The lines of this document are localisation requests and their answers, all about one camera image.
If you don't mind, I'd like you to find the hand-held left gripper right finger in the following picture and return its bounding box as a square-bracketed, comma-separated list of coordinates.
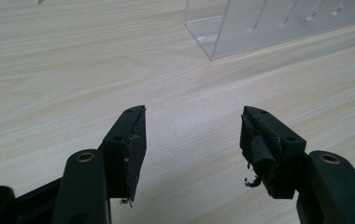
[239, 105, 307, 200]

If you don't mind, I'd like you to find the clear acrylic rack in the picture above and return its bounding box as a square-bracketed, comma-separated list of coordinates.
[184, 0, 355, 61]

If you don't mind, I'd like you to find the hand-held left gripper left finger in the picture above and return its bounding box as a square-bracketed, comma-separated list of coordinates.
[98, 105, 148, 203]

